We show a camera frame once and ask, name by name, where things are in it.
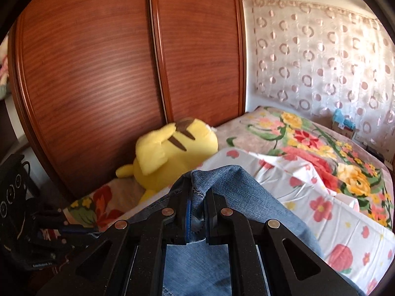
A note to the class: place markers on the strawberry print bed sheet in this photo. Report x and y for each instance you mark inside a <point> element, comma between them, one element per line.
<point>308,197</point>

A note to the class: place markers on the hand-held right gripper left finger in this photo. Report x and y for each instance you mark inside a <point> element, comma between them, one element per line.
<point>187,219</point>

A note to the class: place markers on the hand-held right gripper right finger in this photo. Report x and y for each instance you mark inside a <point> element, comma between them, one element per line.
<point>213,219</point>

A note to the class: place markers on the floral blanket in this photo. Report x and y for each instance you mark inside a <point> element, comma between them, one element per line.
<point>308,138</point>

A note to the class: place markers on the blue denim pants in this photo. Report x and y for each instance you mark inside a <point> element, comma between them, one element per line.
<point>247,197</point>

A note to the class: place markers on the sheer circle-pattern curtain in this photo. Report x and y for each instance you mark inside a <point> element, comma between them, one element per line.
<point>308,52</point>

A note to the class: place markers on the small cardboard box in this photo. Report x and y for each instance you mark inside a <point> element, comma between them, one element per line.
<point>342,132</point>

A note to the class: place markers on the yellow plush toy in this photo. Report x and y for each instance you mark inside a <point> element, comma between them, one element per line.
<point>166,154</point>

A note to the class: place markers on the blue plastic bag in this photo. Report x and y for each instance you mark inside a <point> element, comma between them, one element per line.
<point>342,118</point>

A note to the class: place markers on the brown slatted wooden wardrobe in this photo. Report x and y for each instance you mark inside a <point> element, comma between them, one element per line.
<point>108,67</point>

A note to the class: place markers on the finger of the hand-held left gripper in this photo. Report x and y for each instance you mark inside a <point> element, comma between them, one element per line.
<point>52,217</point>
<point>78,232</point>

